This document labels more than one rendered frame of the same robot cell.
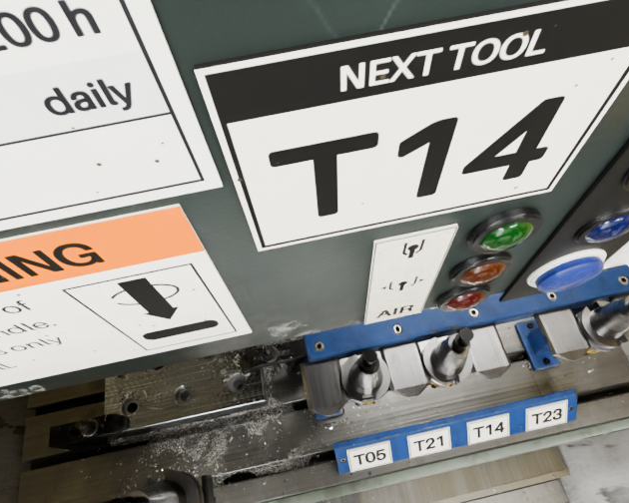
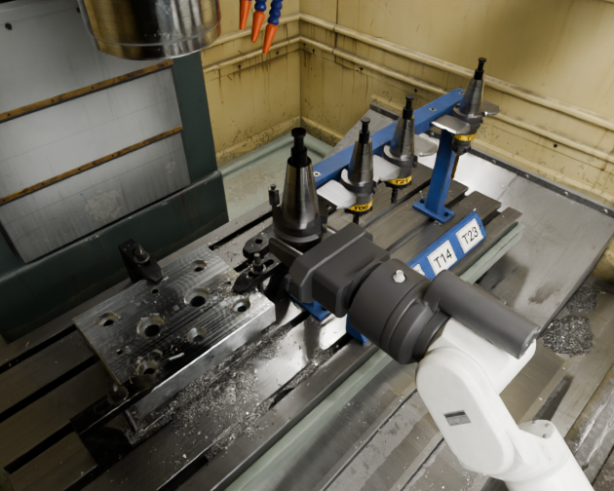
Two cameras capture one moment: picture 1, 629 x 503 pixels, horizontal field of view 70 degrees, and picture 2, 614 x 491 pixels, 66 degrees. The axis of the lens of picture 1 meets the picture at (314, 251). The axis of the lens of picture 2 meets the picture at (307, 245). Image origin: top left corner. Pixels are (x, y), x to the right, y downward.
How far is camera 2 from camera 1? 56 cm
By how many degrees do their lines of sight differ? 29
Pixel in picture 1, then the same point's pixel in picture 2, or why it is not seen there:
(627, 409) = (508, 219)
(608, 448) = (515, 272)
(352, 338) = (335, 163)
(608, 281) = (455, 95)
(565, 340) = (455, 126)
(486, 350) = (419, 143)
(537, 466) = not seen: hidden behind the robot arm
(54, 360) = not seen: outside the picture
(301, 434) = (314, 336)
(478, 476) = not seen: hidden behind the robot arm
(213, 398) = (227, 323)
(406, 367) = (380, 166)
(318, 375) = (327, 190)
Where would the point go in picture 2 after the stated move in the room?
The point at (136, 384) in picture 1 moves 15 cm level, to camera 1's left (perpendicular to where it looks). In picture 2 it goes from (142, 350) to (53, 400)
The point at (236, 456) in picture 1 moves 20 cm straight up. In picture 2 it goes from (269, 380) to (261, 312)
